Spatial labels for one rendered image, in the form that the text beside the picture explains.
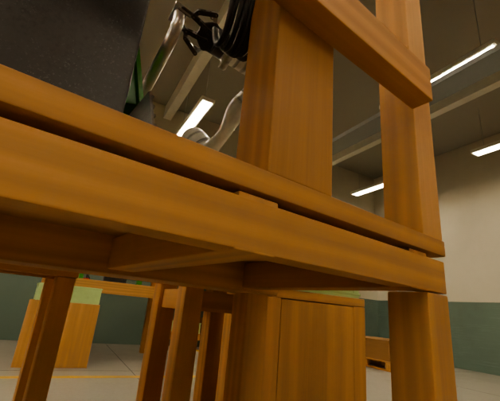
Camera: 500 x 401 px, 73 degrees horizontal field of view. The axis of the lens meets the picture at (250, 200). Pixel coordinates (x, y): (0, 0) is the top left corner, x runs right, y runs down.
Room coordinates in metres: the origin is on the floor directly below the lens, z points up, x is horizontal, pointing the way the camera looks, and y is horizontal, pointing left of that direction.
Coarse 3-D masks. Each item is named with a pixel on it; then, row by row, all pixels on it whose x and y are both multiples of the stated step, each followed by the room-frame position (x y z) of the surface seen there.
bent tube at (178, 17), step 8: (176, 8) 0.72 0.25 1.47; (176, 16) 0.68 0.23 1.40; (184, 16) 0.72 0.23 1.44; (176, 24) 0.67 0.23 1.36; (168, 32) 0.68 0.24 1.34; (176, 32) 0.68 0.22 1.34; (168, 40) 0.68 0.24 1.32; (176, 40) 0.69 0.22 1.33; (160, 48) 0.70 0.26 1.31; (168, 48) 0.69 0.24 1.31; (160, 56) 0.71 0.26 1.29; (168, 56) 0.71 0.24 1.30; (152, 64) 0.73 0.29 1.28; (160, 64) 0.73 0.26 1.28; (152, 72) 0.74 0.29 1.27; (160, 72) 0.75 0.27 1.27; (144, 80) 0.77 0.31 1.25; (152, 80) 0.76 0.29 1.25; (144, 88) 0.78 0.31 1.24
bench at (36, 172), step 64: (0, 64) 0.25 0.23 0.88; (0, 128) 0.26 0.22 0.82; (64, 128) 0.29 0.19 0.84; (128, 128) 0.32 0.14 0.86; (0, 192) 0.27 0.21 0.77; (64, 192) 0.30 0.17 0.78; (128, 192) 0.33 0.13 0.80; (192, 192) 0.37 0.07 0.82; (256, 192) 0.43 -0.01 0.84; (128, 256) 0.74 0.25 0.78; (192, 256) 0.51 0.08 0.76; (256, 256) 0.45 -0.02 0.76; (320, 256) 0.50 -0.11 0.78; (384, 256) 0.60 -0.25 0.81; (256, 320) 1.20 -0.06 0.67; (448, 320) 0.74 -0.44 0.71; (256, 384) 1.22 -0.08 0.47; (448, 384) 0.72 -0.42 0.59
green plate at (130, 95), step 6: (138, 54) 0.64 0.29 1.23; (138, 60) 0.64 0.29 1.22; (138, 66) 0.65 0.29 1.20; (138, 72) 0.65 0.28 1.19; (132, 78) 0.65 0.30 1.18; (138, 78) 0.65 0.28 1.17; (132, 84) 0.66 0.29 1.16; (138, 84) 0.65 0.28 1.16; (132, 90) 0.66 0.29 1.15; (138, 90) 0.65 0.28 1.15; (132, 96) 0.66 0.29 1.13; (138, 96) 0.66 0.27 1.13; (126, 102) 0.65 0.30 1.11; (132, 102) 0.66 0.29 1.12; (138, 102) 0.66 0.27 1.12; (126, 108) 0.68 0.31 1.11; (132, 108) 0.68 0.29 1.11; (126, 114) 0.71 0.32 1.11
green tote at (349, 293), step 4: (312, 292) 1.46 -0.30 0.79; (316, 292) 1.47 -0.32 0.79; (320, 292) 1.49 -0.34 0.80; (324, 292) 1.50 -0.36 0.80; (328, 292) 1.51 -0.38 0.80; (332, 292) 1.53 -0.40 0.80; (336, 292) 1.54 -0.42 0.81; (340, 292) 1.55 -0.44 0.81; (344, 292) 1.57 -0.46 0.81; (348, 292) 1.58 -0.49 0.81; (352, 292) 1.60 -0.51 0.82; (356, 292) 1.62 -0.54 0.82; (344, 296) 1.57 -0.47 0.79; (348, 296) 1.59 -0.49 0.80; (352, 296) 1.60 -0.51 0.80; (356, 296) 1.62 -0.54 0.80
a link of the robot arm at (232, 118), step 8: (240, 96) 0.89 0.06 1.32; (232, 104) 0.90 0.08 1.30; (240, 104) 0.90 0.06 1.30; (232, 112) 0.91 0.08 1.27; (240, 112) 0.91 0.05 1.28; (224, 120) 0.92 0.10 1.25; (232, 120) 0.92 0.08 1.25; (224, 128) 0.93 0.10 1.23; (232, 128) 0.94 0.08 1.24; (216, 136) 0.93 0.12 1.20; (224, 136) 0.95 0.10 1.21; (208, 144) 0.94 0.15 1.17; (216, 144) 0.95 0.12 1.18
